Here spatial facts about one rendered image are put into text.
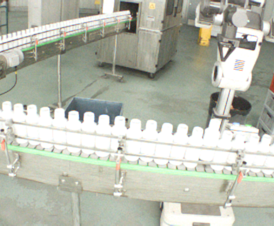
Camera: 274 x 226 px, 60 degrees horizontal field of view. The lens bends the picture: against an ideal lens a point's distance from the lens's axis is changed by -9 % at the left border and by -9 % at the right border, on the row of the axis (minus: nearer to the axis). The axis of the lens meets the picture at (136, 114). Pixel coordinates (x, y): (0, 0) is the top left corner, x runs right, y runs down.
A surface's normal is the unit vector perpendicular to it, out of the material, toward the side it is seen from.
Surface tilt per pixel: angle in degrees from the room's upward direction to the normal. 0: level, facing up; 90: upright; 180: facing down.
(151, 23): 90
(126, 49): 90
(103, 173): 90
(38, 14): 90
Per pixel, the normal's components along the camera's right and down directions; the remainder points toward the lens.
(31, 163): -0.07, 0.47
